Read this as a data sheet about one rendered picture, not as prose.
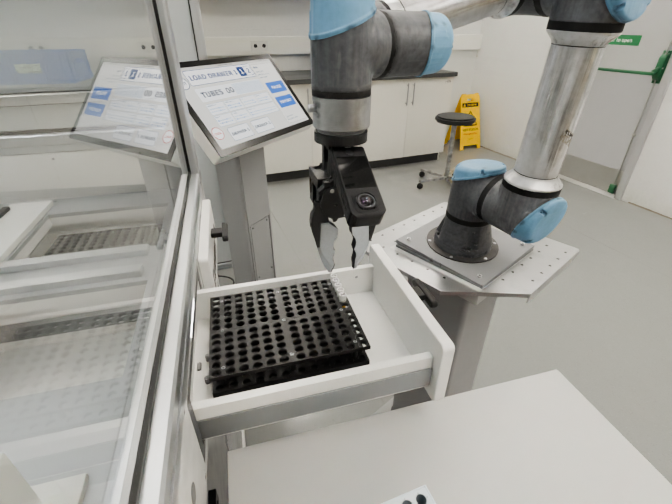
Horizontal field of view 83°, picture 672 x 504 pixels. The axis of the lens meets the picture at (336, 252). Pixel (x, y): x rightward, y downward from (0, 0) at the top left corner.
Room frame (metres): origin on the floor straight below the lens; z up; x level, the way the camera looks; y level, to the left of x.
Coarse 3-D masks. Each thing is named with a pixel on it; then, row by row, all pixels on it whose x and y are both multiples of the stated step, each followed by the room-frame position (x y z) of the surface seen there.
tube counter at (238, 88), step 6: (228, 84) 1.34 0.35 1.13; (234, 84) 1.36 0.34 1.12; (240, 84) 1.38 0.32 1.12; (246, 84) 1.40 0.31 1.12; (252, 84) 1.43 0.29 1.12; (258, 84) 1.45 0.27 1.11; (228, 90) 1.32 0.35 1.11; (234, 90) 1.34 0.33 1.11; (240, 90) 1.36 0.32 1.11; (246, 90) 1.38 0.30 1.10; (252, 90) 1.40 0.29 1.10; (258, 90) 1.43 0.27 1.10
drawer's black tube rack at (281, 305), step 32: (288, 288) 0.53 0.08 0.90; (320, 288) 0.53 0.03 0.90; (224, 320) 0.45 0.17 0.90; (256, 320) 0.45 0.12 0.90; (288, 320) 0.45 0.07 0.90; (320, 320) 0.45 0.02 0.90; (224, 352) 0.38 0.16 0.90; (256, 352) 0.41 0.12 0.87; (288, 352) 0.38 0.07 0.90; (320, 352) 0.38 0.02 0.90; (352, 352) 0.39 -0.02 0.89; (224, 384) 0.35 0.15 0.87; (256, 384) 0.35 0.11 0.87
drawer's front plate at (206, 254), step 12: (204, 204) 0.82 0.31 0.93; (204, 216) 0.76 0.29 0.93; (204, 228) 0.70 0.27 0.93; (204, 240) 0.65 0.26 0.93; (216, 240) 0.83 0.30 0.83; (204, 252) 0.60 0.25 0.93; (216, 252) 0.77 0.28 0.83; (204, 264) 0.58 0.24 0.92; (216, 264) 0.71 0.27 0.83; (204, 276) 0.58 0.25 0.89; (216, 276) 0.67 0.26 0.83; (204, 288) 0.58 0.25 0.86
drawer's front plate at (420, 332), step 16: (384, 256) 0.59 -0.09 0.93; (384, 272) 0.56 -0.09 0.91; (384, 288) 0.55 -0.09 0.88; (400, 288) 0.49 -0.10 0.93; (384, 304) 0.55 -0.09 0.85; (400, 304) 0.49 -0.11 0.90; (416, 304) 0.45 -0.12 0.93; (400, 320) 0.48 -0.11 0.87; (416, 320) 0.43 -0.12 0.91; (432, 320) 0.41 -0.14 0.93; (400, 336) 0.48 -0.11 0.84; (416, 336) 0.43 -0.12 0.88; (432, 336) 0.39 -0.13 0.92; (416, 352) 0.42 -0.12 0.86; (432, 352) 0.38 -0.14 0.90; (448, 352) 0.36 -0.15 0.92; (432, 368) 0.38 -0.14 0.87; (448, 368) 0.36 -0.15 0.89; (432, 384) 0.37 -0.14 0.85
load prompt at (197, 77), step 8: (240, 64) 1.46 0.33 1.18; (248, 64) 1.49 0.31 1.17; (184, 72) 1.24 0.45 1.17; (192, 72) 1.26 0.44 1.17; (200, 72) 1.29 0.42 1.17; (208, 72) 1.31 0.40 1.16; (216, 72) 1.34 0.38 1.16; (224, 72) 1.37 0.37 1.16; (232, 72) 1.40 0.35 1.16; (240, 72) 1.43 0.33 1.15; (248, 72) 1.46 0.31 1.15; (192, 80) 1.24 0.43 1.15; (200, 80) 1.26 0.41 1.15; (208, 80) 1.29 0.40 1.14; (216, 80) 1.31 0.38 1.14; (224, 80) 1.34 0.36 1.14
